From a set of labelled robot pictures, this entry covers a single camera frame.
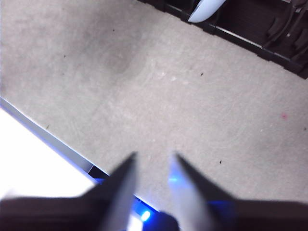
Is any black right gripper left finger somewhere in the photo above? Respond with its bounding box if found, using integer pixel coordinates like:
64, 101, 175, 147
80, 152, 139, 231

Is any black base with blue light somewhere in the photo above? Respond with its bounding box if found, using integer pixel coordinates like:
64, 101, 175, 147
129, 193, 167, 231

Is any blue round plate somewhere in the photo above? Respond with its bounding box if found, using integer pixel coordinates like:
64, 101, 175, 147
187, 0, 226, 24

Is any black plate rack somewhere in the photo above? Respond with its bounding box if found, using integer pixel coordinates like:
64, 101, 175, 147
137, 0, 308, 80

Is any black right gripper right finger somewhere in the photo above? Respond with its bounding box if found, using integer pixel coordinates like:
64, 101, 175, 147
167, 152, 238, 231

